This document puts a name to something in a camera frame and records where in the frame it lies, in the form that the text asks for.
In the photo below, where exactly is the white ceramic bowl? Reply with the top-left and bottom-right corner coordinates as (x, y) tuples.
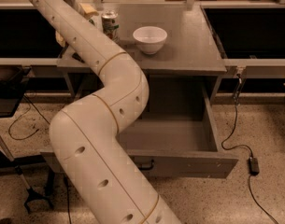
(133, 26), (167, 55)

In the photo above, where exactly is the open grey top drawer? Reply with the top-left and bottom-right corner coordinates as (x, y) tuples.
(39, 74), (239, 179)

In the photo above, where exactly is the black floor cable left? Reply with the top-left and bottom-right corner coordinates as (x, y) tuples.
(7, 95), (56, 142)

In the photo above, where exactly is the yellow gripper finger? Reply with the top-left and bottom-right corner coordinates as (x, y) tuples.
(79, 3), (99, 19)
(55, 31), (65, 47)

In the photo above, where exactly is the black drawer handle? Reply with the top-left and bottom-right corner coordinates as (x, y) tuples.
(137, 160), (154, 171)

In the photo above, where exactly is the grey cabinet with top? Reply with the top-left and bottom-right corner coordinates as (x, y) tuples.
(59, 4), (225, 110)

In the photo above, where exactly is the dark tray on stand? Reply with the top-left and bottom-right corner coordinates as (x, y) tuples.
(0, 66), (30, 118)

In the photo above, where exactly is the black tripod stand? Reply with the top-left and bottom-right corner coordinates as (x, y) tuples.
(0, 135), (53, 213)

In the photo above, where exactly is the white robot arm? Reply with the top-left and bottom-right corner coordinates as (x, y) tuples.
(29, 0), (181, 224)

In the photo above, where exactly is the white green upright can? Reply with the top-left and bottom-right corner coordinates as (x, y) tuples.
(101, 10), (120, 43)

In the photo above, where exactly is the black power adapter with cable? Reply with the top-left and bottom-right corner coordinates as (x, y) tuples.
(221, 74), (279, 224)

